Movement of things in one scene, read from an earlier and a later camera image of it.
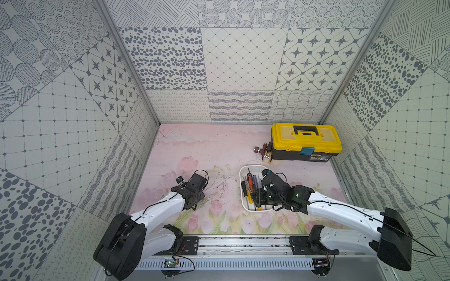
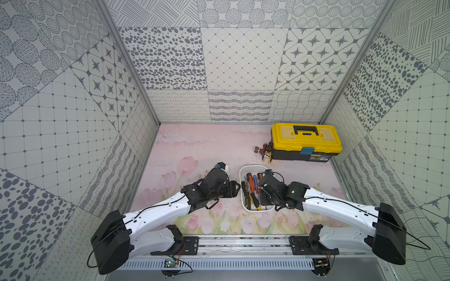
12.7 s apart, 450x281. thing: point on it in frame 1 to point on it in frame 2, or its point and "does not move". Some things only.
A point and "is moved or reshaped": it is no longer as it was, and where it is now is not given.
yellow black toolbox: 303,141 does not move
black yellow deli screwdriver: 259,208 does not move
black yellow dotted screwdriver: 244,187 is moved or reshaped
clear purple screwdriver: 256,181 does not move
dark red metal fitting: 262,151 does not move
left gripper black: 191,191 to 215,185
